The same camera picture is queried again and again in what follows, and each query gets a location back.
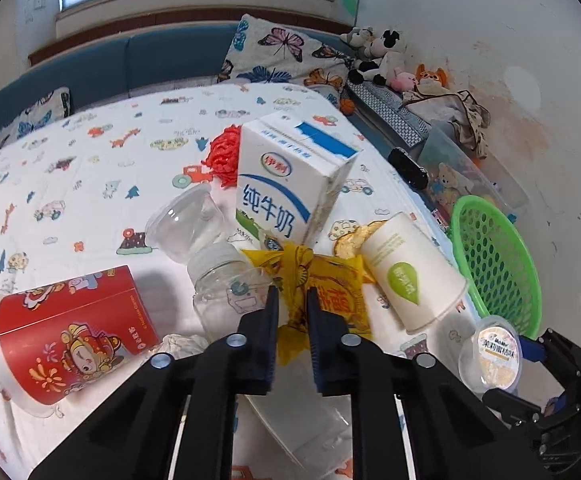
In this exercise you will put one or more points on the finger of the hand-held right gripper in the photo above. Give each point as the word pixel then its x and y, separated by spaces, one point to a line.
pixel 557 352
pixel 512 405

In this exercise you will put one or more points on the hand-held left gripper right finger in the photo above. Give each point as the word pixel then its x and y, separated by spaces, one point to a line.
pixel 316 340

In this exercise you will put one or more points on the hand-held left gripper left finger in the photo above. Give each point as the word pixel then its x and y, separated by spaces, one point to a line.
pixel 270 340

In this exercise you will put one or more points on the yellow snack packet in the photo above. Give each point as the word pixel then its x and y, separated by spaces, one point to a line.
pixel 340 300

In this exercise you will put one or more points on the green plastic basket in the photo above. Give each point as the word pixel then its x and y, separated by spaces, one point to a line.
pixel 495 260

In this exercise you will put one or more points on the red crinkled ball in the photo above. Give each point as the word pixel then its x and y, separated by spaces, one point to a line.
pixel 223 155

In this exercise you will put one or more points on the round lidded jelly cup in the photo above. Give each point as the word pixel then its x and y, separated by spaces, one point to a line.
pixel 492 355

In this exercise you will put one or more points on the clear plastic jar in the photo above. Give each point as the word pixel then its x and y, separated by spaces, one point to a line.
pixel 220 285

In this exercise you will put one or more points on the clear plastic bag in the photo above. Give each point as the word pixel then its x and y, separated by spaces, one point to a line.
pixel 295 425

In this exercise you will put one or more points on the crumpled white tissue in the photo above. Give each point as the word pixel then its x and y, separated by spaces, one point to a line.
pixel 183 344

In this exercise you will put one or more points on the cracker print packet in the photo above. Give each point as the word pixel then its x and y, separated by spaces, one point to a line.
pixel 350 242

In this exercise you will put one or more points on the white paper cup green mark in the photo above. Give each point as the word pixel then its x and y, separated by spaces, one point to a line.
pixel 410 270

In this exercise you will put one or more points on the clear plastic cup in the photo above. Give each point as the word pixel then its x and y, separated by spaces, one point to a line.
pixel 185 225

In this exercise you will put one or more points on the white and blue milk carton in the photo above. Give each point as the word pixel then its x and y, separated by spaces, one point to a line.
pixel 280 185

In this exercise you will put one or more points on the black oblong object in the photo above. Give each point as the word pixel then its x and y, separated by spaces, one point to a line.
pixel 408 167

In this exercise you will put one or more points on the teddy bear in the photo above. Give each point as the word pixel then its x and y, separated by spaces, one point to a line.
pixel 448 182

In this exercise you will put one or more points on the red printed paper cup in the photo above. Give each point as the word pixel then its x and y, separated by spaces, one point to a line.
pixel 60 330

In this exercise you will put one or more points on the clear storage box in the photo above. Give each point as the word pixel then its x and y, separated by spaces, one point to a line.
pixel 470 160

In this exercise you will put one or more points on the small orange ball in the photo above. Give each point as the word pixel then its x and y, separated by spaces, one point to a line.
pixel 348 106

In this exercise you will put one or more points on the black and white patterned cushion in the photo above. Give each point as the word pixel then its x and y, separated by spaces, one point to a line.
pixel 390 112

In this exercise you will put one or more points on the beige cloth pile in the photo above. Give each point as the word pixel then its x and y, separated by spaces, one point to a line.
pixel 455 110

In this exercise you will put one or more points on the pink plush toy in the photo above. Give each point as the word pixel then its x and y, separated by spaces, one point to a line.
pixel 403 81

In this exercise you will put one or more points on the large butterfly print pillow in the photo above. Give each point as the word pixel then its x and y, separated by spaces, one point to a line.
pixel 280 55

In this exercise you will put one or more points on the orange fox plush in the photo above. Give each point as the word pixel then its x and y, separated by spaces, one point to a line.
pixel 430 76

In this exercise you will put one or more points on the black and white cow plush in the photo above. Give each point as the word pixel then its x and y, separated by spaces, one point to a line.
pixel 385 55

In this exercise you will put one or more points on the grey plush toy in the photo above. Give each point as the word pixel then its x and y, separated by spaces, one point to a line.
pixel 355 39

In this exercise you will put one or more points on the blue sofa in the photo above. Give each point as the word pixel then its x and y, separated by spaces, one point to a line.
pixel 95 70

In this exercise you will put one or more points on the small butterfly print pillow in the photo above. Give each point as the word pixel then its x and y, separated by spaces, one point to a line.
pixel 30 120

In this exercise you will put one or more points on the green heart sticker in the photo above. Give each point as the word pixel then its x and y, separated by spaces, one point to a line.
pixel 351 2

